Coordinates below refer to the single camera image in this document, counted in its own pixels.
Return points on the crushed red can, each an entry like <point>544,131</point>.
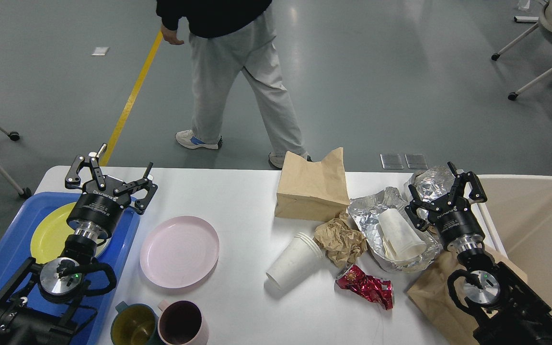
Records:
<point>373,289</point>

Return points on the blue plastic tray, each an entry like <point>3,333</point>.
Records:
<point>15,248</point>

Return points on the crumpled foil ball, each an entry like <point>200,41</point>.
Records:
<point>430,184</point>

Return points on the stacked white paper cups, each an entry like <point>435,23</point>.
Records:
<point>297,261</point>

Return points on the person in grey trousers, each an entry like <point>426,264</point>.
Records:
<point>228,38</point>

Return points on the aluminium foil tray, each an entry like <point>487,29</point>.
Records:
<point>365,211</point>

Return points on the white paper cup in foil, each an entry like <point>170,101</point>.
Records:
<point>400,241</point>

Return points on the flat brown paper bag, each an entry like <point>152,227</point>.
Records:
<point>430,294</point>

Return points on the teal mug yellow inside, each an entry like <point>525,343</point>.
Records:
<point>134,324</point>

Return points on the crumpled brown paper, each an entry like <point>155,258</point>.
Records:
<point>343,244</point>

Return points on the metal floor socket plate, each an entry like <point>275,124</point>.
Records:
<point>391,162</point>

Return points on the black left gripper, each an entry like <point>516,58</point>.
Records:
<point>96,206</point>

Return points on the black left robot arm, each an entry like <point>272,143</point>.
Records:
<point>51,303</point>

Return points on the pink plate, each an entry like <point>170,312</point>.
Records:
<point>180,252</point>

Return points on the yellow plate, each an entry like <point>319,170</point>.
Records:
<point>48,239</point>

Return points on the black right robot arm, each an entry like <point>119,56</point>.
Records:
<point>505,308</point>

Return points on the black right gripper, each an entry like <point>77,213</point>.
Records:
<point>452,224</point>

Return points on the pink mug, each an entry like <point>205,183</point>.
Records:
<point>182,323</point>

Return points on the beige plastic bin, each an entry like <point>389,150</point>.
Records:
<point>518,218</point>

